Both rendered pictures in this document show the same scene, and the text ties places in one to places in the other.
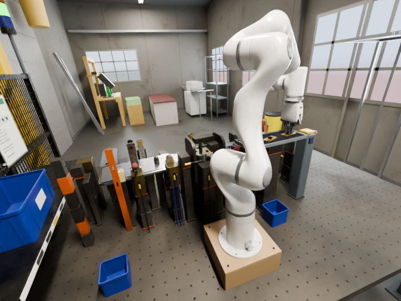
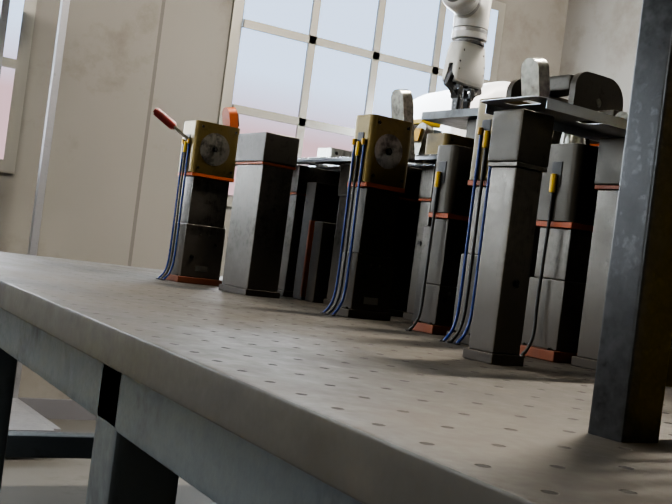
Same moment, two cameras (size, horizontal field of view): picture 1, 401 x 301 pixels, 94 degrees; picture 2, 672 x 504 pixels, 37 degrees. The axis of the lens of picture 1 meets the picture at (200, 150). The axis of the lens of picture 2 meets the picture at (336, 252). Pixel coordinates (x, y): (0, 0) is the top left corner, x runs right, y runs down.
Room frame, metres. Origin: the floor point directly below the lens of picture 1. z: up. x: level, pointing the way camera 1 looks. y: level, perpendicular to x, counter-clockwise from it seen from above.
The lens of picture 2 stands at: (1.73, 1.75, 0.79)
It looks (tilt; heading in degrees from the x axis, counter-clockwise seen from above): 0 degrees down; 257
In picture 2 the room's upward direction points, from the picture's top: 7 degrees clockwise
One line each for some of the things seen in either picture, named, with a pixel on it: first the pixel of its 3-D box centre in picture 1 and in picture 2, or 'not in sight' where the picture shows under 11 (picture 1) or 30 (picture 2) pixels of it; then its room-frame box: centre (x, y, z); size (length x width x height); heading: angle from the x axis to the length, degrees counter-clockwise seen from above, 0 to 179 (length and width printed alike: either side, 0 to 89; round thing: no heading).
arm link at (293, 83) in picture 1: (295, 81); (473, 2); (0.98, -0.49, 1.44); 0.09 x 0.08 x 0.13; 46
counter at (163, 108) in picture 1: (162, 107); not in sight; (6.57, 1.24, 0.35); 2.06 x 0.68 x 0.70; 17
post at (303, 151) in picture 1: (300, 166); not in sight; (1.02, -0.62, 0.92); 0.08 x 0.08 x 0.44; 21
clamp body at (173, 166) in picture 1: (175, 194); not in sight; (0.87, 0.15, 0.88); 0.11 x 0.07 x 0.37; 21
